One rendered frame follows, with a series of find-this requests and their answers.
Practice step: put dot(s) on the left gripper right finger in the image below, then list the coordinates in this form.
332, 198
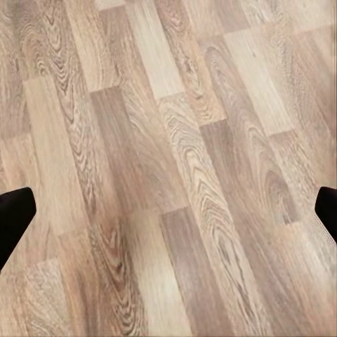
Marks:
326, 209

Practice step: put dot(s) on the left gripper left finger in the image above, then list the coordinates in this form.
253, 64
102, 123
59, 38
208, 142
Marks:
17, 209

